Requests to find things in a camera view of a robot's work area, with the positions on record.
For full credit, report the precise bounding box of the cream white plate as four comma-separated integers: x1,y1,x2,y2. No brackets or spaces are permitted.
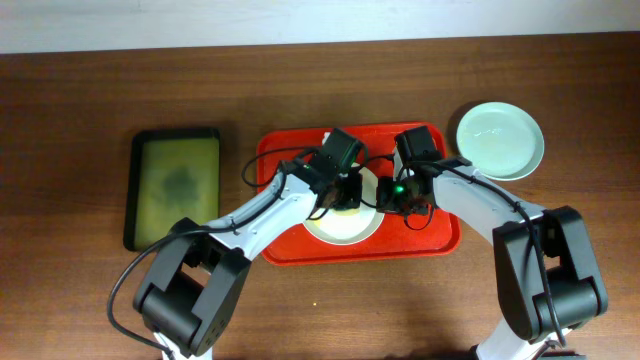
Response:
303,181,384,246

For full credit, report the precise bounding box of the mint green plate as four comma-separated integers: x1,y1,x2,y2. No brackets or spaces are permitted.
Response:
456,102,545,181

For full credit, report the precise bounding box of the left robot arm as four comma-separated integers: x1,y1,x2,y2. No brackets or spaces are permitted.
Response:
133,129,365,359

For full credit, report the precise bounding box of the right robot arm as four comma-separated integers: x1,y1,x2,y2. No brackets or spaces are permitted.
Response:
376,126,608,359

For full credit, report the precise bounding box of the red plastic tray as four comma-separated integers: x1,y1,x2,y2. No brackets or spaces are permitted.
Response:
256,128,460,266

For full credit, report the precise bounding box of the black tray with green liquid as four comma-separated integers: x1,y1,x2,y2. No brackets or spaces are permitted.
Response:
123,127,220,252

